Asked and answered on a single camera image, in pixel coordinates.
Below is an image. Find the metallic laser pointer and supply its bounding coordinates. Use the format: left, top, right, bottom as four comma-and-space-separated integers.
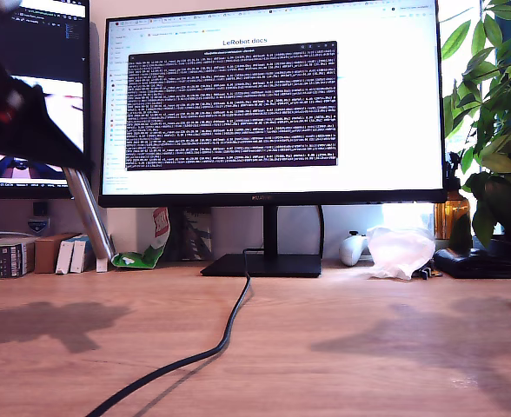
62, 166, 117, 262

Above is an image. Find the black ASUS monitor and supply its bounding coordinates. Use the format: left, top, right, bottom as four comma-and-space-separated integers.
0, 0, 93, 201

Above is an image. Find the brown cardboard box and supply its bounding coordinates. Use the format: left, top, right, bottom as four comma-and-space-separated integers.
33, 232, 81, 275

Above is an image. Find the white and blue box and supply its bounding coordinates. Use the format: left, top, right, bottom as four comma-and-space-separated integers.
69, 234, 96, 275
94, 234, 113, 274
55, 237, 77, 275

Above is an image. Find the green and white box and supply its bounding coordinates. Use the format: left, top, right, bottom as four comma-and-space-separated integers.
0, 236, 37, 280

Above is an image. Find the green chewing gum bag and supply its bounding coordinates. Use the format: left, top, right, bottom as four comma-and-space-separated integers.
109, 206, 172, 270

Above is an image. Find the grey patterned box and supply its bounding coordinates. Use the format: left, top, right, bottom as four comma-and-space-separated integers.
178, 206, 214, 262

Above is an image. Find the white game controller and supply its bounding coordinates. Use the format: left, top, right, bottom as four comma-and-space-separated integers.
339, 229, 370, 268

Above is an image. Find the black Huawei monitor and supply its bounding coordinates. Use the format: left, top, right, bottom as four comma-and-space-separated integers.
97, 0, 449, 278

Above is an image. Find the white plastic bag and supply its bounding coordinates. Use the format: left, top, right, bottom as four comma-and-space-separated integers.
365, 224, 437, 281

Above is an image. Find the amber glass bottle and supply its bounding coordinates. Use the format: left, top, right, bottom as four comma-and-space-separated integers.
433, 151, 473, 245

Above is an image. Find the green leafy plant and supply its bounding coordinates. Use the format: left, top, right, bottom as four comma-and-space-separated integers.
439, 0, 511, 249

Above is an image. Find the black wallet pouch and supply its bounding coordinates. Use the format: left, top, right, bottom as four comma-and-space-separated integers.
433, 248, 511, 281

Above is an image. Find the black power cable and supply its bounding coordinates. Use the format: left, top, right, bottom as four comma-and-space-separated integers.
84, 248, 254, 417

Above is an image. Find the black monitor cable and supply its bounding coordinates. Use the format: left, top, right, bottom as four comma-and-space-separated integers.
317, 205, 327, 261

